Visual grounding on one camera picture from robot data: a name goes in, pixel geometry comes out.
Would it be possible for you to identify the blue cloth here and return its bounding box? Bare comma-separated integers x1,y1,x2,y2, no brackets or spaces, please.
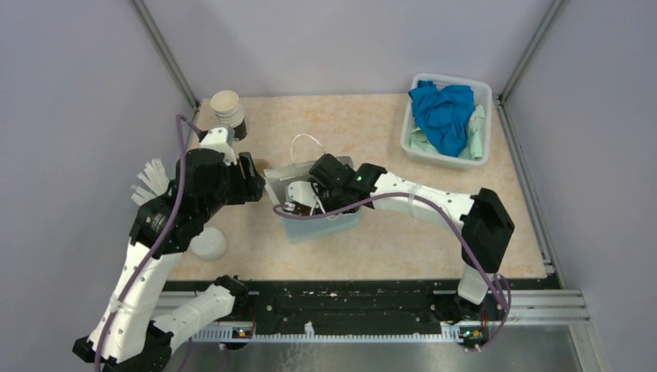
408,80,475,157

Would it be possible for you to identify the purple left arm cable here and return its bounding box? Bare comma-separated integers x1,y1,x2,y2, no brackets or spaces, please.
92,113,232,372

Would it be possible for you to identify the cup of white straws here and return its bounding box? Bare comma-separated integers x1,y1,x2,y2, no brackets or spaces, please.
131,158,170,206

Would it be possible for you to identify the light blue paper bag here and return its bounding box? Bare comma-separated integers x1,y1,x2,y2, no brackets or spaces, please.
264,155,363,243

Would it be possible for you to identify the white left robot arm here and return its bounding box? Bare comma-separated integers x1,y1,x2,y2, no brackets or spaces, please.
73,148,265,371

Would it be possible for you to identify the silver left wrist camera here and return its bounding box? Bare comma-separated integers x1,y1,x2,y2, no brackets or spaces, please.
200,126,238,166

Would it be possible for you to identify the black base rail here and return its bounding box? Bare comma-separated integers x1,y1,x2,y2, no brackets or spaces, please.
159,277,560,340

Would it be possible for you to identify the stack of white lids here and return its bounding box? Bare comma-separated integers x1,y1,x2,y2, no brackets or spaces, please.
188,227,228,261

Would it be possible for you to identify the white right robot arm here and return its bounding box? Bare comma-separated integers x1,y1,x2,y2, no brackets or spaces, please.
309,154,515,319

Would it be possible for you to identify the stack of paper cups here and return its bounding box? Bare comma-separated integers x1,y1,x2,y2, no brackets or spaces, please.
210,90,247,141

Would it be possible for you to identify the white plastic basket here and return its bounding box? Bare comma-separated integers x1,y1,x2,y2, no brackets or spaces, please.
400,73,493,170

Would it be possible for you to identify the light green cloth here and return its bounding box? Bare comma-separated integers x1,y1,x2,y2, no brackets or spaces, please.
408,105,486,161

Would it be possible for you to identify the brown cardboard cup carrier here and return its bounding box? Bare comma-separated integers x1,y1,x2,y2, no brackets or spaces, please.
253,159,272,174

